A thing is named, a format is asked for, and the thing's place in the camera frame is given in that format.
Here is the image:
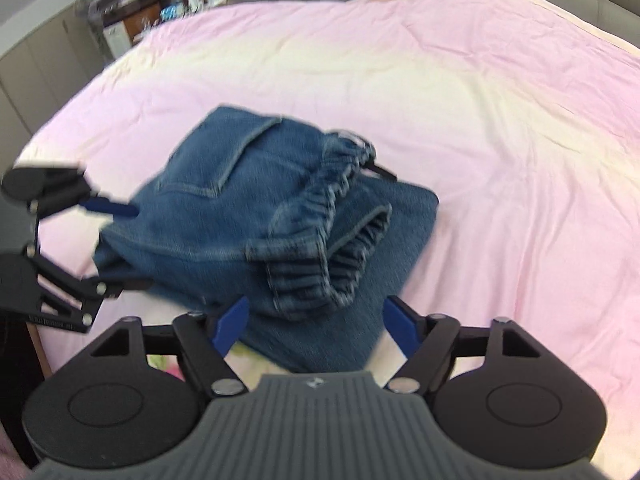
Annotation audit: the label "blue denim pants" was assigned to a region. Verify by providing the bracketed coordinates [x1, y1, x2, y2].
[93, 106, 439, 373]

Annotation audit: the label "beige wardrobe cabinets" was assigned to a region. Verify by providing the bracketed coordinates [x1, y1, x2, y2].
[1, 6, 104, 168]

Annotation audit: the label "white bedside cabinet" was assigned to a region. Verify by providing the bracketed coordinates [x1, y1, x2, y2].
[103, 22, 131, 58]

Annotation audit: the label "wooden nightstand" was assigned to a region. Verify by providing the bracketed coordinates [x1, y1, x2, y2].
[124, 3, 164, 46]

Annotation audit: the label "pink floral bed cover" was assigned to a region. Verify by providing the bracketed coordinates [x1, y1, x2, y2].
[20, 0, 639, 479]

